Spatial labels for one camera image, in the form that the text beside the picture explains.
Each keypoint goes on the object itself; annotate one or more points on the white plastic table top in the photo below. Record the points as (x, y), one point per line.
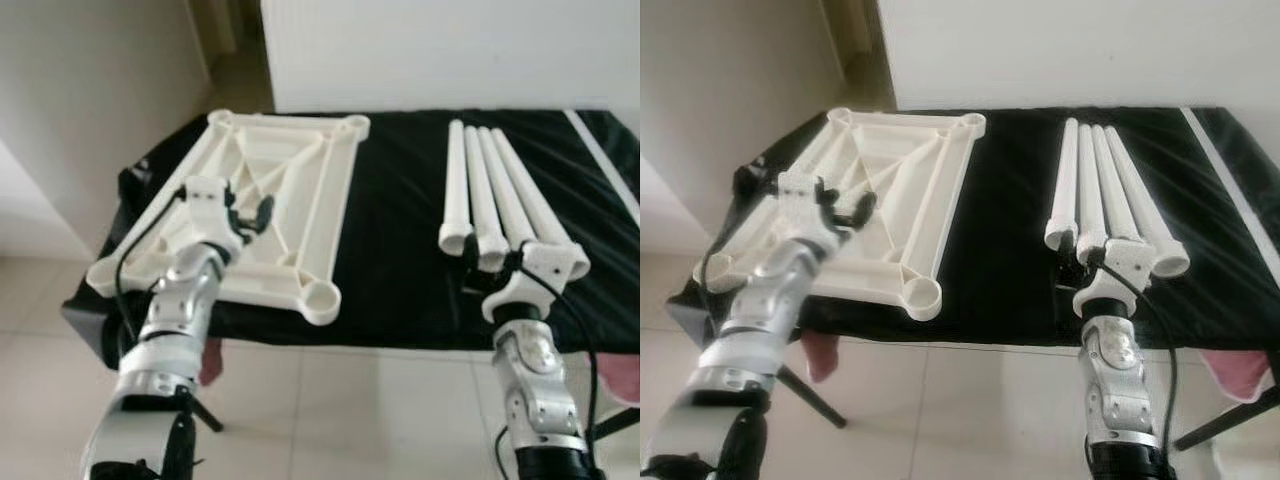
(300, 180)
(900, 180)

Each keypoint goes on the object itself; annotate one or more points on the white plastic table leg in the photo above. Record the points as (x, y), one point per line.
(1088, 190)
(1112, 185)
(1140, 195)
(480, 200)
(535, 200)
(456, 190)
(1066, 185)
(503, 190)

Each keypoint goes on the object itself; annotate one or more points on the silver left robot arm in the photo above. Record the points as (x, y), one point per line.
(760, 310)
(170, 310)

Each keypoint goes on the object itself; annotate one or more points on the black tablecloth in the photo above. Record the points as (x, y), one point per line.
(1010, 200)
(400, 200)

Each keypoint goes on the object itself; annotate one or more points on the pink cloth piece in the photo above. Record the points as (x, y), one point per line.
(1240, 375)
(210, 362)
(820, 358)
(622, 378)

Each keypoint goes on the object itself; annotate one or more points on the white fabric strip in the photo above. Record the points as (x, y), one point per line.
(600, 158)
(1225, 170)

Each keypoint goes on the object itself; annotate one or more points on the black metal stand leg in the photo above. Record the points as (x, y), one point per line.
(620, 422)
(1230, 428)
(207, 413)
(812, 397)

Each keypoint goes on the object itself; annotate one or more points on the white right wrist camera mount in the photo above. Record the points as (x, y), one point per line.
(1120, 262)
(530, 285)

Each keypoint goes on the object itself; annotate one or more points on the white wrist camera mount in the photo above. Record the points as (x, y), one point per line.
(530, 285)
(205, 195)
(800, 190)
(1120, 262)

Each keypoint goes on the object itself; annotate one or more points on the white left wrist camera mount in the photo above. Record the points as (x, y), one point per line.
(205, 195)
(800, 190)

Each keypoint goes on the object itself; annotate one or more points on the beige door frame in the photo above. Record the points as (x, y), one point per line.
(855, 25)
(227, 25)

